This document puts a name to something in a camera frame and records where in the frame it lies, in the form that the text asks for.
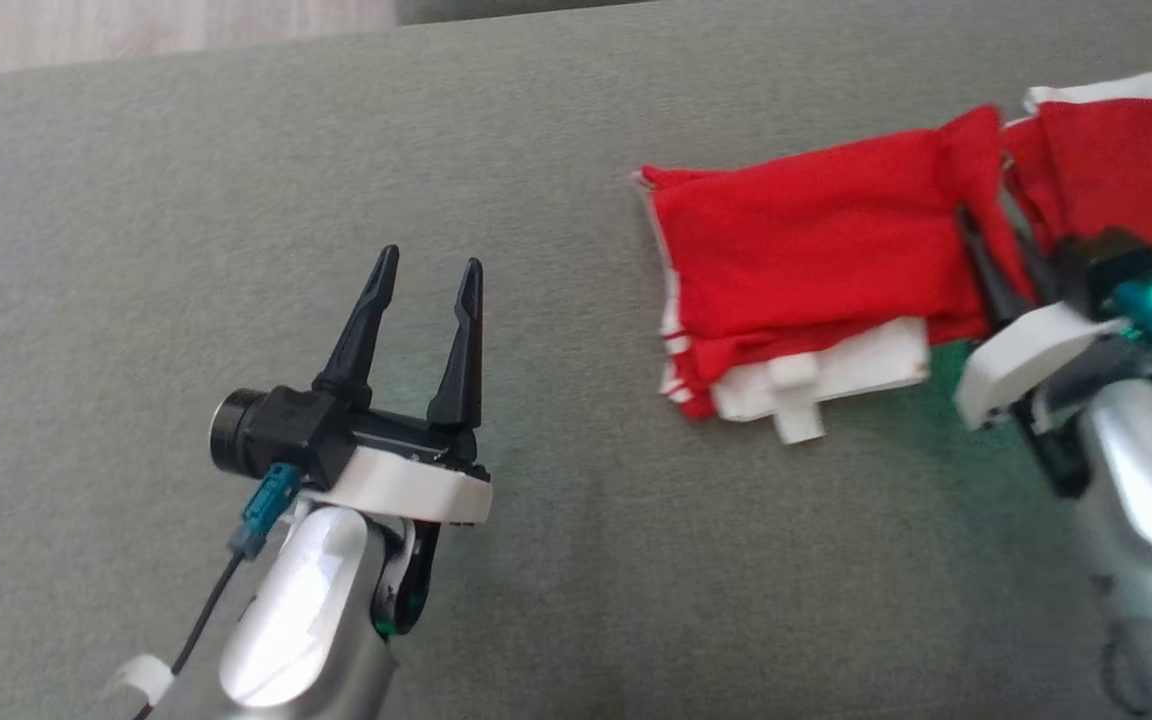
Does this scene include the grey fabric sofa seat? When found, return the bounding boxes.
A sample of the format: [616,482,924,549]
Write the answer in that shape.
[0,0,1152,720]

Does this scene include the red shorts white side stripe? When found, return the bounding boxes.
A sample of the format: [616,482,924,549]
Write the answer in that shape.
[1001,72,1152,283]

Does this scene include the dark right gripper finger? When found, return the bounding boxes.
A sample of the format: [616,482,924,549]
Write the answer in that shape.
[998,190,1063,303]
[954,203,1035,326]

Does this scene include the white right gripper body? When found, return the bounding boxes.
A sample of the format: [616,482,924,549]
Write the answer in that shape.
[953,298,1129,496]

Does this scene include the grey sofa cushion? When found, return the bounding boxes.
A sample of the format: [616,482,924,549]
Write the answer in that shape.
[396,0,659,27]

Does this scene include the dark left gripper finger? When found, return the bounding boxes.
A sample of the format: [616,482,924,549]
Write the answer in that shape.
[425,258,485,433]
[312,245,401,409]

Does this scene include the red basketball jersey number 23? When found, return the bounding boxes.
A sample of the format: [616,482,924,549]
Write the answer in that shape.
[633,105,1039,447]

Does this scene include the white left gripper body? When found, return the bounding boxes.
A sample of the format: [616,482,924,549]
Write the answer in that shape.
[298,412,494,641]

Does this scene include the black left cable teal plug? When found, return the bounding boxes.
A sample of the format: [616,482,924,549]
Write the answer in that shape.
[134,462,303,720]

